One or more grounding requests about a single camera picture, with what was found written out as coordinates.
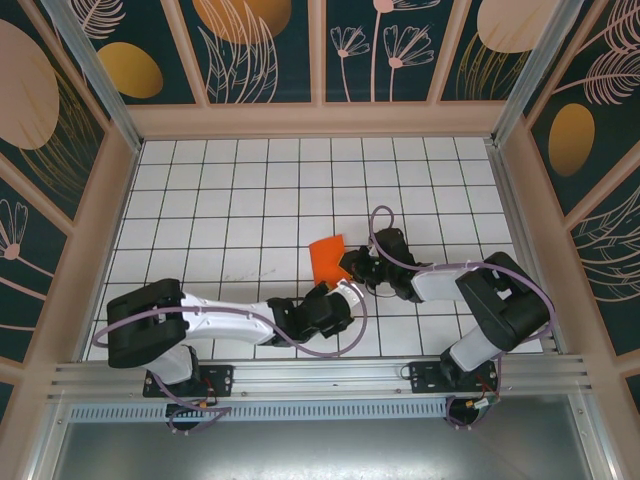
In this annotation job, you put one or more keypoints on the orange square paper sheet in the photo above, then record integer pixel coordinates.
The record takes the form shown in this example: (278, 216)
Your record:
(325, 257)

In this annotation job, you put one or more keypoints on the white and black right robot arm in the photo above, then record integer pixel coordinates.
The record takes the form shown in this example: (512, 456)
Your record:
(500, 305)

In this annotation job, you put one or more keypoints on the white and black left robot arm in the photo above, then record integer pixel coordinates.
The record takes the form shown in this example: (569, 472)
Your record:
(145, 320)

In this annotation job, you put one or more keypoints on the grey metal sheet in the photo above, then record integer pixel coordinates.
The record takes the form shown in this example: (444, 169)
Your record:
(320, 450)

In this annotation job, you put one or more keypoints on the yellow power connector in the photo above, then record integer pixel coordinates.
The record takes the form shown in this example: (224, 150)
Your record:
(202, 404)
(471, 403)

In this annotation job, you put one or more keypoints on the aluminium mounting rail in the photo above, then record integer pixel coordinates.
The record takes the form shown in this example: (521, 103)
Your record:
(320, 375)

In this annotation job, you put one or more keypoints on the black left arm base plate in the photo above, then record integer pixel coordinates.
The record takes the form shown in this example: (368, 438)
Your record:
(220, 377)

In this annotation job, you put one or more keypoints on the aluminium side rail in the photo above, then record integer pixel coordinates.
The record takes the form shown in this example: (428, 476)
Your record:
(520, 240)

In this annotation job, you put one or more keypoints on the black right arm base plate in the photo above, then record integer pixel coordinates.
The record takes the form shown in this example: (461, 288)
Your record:
(425, 375)

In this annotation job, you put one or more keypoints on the aluminium corner post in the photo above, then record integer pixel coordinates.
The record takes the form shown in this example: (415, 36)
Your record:
(530, 75)
(100, 85)

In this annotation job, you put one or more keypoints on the aluminium frame bar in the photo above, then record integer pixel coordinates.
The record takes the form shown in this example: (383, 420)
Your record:
(47, 445)
(595, 440)

